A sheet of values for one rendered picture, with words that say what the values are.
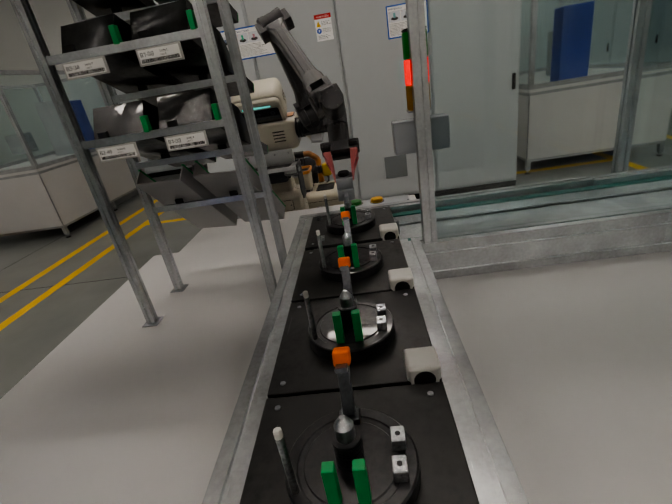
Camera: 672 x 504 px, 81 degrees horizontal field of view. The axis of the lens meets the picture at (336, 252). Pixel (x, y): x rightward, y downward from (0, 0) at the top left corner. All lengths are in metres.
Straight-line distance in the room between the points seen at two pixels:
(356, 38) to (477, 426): 3.74
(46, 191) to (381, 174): 4.12
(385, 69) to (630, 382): 3.57
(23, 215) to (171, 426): 5.73
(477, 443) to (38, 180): 5.86
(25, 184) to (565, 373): 5.99
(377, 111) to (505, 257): 3.16
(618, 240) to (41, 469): 1.22
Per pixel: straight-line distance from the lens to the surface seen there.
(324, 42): 4.04
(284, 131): 1.77
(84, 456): 0.83
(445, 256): 0.98
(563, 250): 1.07
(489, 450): 0.51
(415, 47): 0.87
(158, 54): 0.88
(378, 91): 4.03
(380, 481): 0.45
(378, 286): 0.77
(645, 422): 0.72
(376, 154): 4.10
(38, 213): 6.24
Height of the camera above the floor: 1.35
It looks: 24 degrees down
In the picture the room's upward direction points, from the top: 10 degrees counter-clockwise
